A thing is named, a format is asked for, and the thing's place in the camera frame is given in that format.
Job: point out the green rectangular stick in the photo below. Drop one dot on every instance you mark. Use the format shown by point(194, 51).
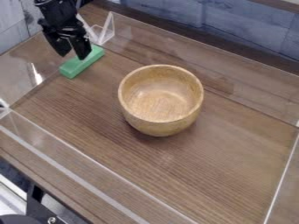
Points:
point(74, 66)

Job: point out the wooden bowl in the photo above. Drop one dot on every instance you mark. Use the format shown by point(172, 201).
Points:
point(161, 98)

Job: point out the black table frame leg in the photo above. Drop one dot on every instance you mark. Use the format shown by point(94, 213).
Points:
point(46, 209)

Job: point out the clear acrylic enclosure wall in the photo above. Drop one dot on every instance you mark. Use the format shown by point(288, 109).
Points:
point(105, 197)

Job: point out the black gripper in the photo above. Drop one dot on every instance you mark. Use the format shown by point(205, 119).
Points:
point(62, 28)

